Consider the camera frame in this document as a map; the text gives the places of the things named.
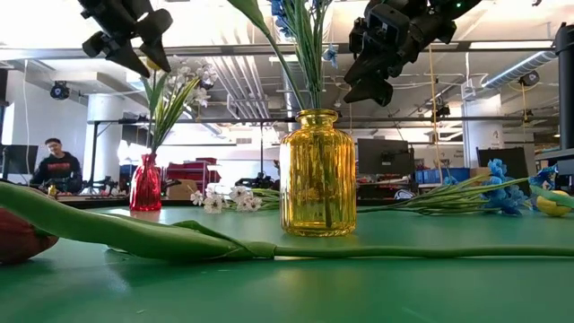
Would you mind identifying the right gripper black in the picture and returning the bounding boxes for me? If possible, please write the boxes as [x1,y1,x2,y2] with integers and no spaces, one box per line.
[342,0,459,109]

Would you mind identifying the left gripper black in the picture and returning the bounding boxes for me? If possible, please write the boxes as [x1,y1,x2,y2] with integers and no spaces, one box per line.
[78,0,175,79]

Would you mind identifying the yellow artificial tulip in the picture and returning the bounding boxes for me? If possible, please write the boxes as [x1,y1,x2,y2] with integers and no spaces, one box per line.
[142,57,168,156]
[528,183,574,219]

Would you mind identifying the white artificial flower spray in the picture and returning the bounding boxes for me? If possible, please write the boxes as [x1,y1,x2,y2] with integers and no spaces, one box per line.
[150,54,220,156]
[190,184,283,214]

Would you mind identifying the blue flower stem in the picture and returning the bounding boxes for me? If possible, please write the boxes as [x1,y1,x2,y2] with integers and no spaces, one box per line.
[358,159,560,217]

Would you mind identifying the yellow ribbed glass vase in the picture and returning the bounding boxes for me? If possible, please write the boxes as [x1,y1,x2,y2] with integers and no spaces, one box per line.
[278,109,359,238]

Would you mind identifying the red glass vase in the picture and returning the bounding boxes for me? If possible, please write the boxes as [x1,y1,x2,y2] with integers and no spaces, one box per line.
[128,152,163,213]

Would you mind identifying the black computer monitor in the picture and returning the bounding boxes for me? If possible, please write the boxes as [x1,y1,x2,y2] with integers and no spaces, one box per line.
[357,137,416,177]
[0,144,39,176]

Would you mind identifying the blue storage bins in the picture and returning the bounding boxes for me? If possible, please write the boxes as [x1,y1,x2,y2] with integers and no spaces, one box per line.
[414,167,472,185]

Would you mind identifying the red tool cart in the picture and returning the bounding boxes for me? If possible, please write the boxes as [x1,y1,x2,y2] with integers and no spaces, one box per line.
[165,156,222,201]

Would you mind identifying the person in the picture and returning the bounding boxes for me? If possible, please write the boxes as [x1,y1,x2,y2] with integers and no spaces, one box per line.
[30,137,84,195]

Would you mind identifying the black panel screen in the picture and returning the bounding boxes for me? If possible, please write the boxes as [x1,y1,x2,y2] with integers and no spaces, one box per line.
[475,146,533,198]

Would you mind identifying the black vertical pole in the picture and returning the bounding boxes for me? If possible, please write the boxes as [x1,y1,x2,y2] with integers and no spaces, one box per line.
[553,22,574,152]

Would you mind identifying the green table mat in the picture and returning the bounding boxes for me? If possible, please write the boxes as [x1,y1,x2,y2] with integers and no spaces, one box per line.
[0,204,574,323]

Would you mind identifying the yellow hanging cord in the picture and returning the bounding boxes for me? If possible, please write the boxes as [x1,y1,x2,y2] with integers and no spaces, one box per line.
[428,44,448,185]

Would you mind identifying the gray vertical round duct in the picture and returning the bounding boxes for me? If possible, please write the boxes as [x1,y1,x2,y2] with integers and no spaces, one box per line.
[281,62,313,135]

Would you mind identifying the silver ventilation duct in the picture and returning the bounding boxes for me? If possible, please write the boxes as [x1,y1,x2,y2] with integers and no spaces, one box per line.
[482,49,560,91]

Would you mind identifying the black metal table frame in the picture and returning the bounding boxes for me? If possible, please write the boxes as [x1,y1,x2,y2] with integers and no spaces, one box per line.
[57,196,574,210]

